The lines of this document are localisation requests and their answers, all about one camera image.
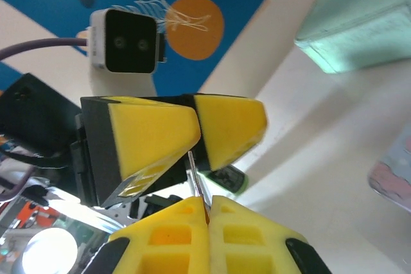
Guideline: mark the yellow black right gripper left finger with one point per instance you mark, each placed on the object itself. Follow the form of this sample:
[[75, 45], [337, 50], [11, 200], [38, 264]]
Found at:
[[167, 248]]

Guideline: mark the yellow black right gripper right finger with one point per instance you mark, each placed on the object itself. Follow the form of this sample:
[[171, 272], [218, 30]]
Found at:
[[250, 245]]

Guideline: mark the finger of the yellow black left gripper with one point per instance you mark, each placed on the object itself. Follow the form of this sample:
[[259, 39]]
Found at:
[[231, 126], [151, 136]]

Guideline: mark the small metal screw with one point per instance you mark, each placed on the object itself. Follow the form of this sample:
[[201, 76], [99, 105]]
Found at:
[[196, 177]]

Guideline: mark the pastel cartoon tin box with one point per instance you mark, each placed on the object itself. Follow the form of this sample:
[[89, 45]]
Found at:
[[395, 174]]

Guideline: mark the mint green zip case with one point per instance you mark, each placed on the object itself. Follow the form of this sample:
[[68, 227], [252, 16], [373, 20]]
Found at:
[[359, 17]]

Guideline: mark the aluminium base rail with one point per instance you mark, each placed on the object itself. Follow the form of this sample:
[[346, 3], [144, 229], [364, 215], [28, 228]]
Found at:
[[80, 216]]

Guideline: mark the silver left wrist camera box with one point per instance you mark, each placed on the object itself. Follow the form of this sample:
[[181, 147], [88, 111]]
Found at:
[[128, 39]]

